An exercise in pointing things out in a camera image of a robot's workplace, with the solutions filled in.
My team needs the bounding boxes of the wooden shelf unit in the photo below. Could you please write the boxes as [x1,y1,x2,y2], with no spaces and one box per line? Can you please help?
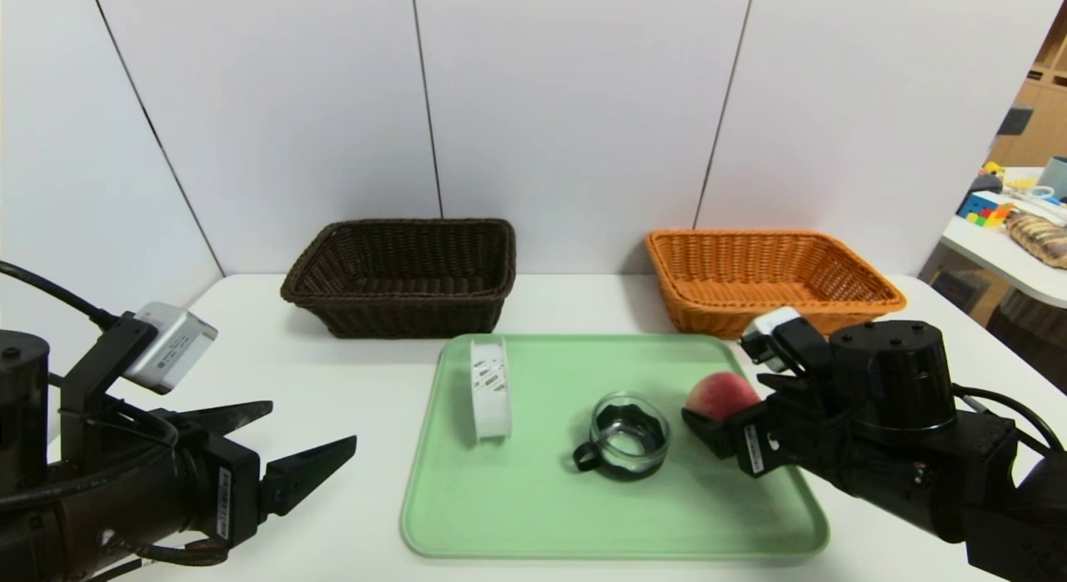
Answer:
[988,0,1067,170]

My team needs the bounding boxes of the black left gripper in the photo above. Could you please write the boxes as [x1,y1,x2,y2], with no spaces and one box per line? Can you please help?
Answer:
[54,399,358,581]

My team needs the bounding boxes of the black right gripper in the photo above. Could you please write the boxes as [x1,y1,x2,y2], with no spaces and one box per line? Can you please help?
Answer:
[680,372,854,480]

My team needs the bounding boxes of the white side table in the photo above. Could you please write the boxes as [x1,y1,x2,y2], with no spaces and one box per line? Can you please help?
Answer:
[939,167,1067,309]

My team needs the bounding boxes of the grey blue cup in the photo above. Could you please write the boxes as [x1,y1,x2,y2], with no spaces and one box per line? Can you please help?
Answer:
[1038,157,1067,201]

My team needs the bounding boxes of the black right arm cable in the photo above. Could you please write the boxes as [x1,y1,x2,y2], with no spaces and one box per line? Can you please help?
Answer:
[950,384,1067,454]

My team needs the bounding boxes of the dark woven bin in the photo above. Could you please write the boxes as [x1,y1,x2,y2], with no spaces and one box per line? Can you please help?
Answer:
[988,290,1067,383]

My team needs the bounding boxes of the colourful puzzle cube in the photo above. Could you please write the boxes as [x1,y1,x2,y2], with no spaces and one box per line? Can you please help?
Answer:
[956,193,1012,229]

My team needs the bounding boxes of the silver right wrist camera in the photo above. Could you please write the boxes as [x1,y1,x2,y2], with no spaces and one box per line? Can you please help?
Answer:
[740,307,801,373]

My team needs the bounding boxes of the glass cup with black holder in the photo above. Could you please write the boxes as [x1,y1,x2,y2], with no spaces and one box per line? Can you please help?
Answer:
[572,390,673,481]

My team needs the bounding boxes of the dark brown wicker basket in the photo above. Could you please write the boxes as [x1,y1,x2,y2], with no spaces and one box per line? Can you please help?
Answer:
[281,219,517,339]

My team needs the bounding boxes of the orange wicker basket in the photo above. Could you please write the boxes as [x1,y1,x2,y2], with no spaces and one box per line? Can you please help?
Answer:
[644,229,908,343]

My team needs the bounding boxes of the light green plastic tray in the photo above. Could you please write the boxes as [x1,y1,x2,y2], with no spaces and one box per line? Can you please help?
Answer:
[400,333,830,559]

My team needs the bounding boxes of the red peach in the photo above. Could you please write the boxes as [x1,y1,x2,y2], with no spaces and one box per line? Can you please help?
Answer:
[687,372,761,423]

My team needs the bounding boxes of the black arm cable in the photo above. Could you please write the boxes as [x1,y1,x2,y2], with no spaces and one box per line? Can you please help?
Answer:
[950,384,1067,454]
[0,261,119,331]

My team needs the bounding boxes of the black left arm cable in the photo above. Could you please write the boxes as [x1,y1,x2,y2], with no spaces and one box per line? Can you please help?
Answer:
[0,261,119,331]

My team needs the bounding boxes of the white tape roll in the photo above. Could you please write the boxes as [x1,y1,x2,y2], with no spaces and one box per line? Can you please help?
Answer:
[469,336,513,442]

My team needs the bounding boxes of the brown striped bread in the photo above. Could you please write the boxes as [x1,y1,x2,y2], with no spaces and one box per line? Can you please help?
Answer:
[1003,213,1067,271]

